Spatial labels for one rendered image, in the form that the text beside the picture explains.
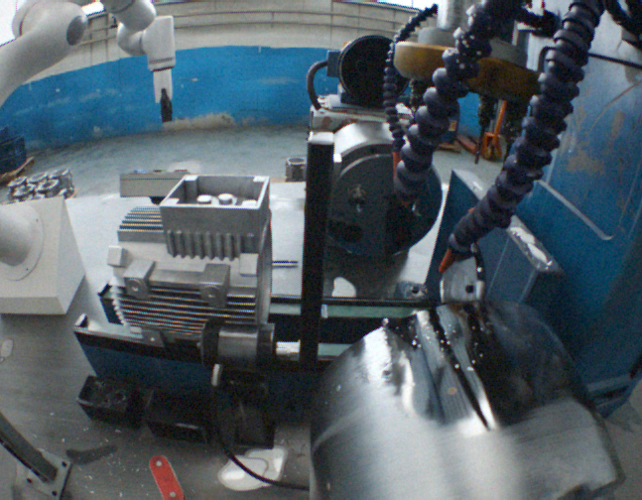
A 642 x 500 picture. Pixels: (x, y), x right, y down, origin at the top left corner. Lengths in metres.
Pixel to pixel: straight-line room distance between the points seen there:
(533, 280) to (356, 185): 0.38
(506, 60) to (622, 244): 0.24
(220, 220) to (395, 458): 0.31
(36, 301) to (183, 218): 0.58
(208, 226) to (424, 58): 0.29
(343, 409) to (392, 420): 0.05
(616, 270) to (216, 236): 0.47
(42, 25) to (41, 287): 0.56
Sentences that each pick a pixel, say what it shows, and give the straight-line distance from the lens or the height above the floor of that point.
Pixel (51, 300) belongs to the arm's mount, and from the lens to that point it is 0.89.
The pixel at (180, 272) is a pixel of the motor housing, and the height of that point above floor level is 1.06.
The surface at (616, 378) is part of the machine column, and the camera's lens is 0.69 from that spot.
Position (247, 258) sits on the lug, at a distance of 0.41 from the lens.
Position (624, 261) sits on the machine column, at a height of 1.17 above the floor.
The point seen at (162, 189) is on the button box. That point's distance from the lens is 0.75.
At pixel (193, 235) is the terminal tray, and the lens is 0.43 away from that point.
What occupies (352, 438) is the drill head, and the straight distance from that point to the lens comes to 0.23.
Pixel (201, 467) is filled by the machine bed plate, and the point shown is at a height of 0.80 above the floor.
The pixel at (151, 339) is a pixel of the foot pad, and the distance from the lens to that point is 0.51.
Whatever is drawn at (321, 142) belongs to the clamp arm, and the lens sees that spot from 0.26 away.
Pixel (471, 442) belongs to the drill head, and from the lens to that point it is 0.20.
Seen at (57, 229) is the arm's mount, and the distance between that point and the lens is 0.90.
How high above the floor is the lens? 1.32
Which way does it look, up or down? 32 degrees down
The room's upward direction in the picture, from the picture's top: 4 degrees clockwise
